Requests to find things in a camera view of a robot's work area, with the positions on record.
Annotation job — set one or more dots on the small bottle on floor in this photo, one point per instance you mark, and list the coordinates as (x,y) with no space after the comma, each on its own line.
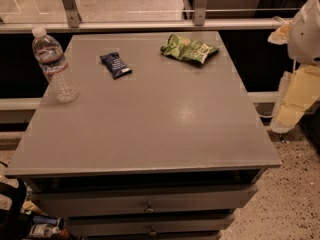
(43,231)

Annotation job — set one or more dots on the lower drawer knob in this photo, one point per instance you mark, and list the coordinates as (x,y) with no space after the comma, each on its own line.
(152,232)

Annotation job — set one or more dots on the upper grey drawer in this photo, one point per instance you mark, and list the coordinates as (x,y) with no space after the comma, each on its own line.
(127,202)

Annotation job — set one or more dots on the blue rxbar wrapper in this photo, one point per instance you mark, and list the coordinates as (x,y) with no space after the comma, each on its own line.
(115,65)

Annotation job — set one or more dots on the upper drawer knob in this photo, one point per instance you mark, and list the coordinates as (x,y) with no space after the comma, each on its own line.
(149,208)

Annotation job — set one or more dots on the green chip bag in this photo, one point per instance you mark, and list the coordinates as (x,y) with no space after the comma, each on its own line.
(186,49)

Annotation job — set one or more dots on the grey drawer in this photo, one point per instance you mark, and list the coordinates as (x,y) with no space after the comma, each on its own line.
(127,202)
(118,226)

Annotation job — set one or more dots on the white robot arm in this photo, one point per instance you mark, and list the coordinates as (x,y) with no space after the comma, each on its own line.
(304,36)

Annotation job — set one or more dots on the grey drawer cabinet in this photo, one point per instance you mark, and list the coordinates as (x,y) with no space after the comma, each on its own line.
(167,124)

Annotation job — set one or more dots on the clear plastic water bottle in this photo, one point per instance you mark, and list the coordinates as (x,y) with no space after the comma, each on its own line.
(54,65)

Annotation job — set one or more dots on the drawer knob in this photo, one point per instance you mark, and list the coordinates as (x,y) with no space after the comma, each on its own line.
(152,232)
(149,208)

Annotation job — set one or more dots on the black bag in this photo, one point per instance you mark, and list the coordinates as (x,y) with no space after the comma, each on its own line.
(13,224)

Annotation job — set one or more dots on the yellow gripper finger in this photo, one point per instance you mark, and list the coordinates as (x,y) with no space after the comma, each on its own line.
(298,91)
(280,35)

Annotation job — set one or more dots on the metal window railing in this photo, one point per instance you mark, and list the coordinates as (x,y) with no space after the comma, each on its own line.
(79,16)

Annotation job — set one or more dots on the lower grey drawer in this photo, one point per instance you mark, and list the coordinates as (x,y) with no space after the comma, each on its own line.
(118,226)

